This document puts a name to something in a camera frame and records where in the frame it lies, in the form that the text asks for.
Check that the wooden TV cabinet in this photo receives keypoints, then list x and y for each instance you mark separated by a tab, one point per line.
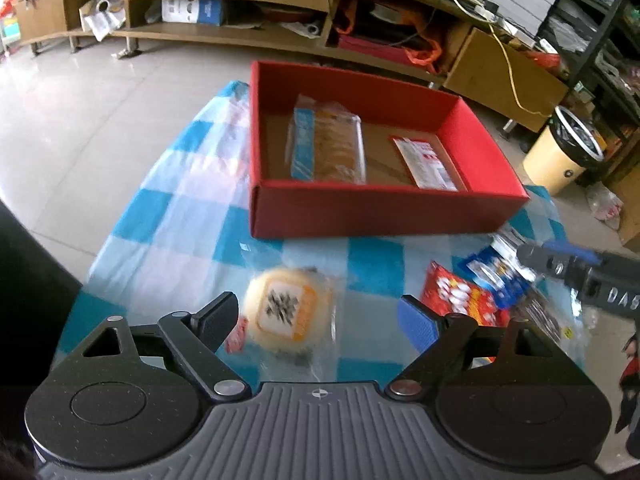
225	32

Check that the round bun packet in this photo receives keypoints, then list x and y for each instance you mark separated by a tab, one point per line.
290	305

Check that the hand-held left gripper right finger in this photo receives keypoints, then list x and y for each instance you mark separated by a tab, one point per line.
417	325

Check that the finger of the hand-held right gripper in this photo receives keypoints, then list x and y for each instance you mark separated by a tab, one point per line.
575	251
542	260

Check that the plastic bag with red print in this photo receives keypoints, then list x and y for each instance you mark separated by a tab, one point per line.
607	207

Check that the red cardboard box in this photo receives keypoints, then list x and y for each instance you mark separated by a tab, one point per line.
380	210

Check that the blue white checked tablecloth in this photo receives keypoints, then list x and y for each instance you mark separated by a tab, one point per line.
165	210

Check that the clear plastic packet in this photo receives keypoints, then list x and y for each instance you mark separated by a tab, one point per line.
550	325

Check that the cream trash bin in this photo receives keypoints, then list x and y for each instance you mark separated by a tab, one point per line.
550	160

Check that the red white flat packet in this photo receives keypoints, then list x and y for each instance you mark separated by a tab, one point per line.
425	162

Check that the waffle packet with blue edge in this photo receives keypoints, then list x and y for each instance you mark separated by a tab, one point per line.
325	145

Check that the white blue carton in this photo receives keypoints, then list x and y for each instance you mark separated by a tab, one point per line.
192	10

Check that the red gummy packet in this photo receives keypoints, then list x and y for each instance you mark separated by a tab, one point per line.
450	292

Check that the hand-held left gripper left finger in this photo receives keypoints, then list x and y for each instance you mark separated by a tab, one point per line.
220	310

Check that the black shelf rack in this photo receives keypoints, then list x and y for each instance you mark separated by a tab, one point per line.
600	35

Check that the blue sausage packet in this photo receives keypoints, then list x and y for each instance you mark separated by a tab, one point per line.
500	280

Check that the orange bag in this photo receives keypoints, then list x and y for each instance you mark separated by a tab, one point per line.
425	52

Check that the red flat case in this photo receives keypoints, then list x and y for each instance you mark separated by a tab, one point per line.
370	42

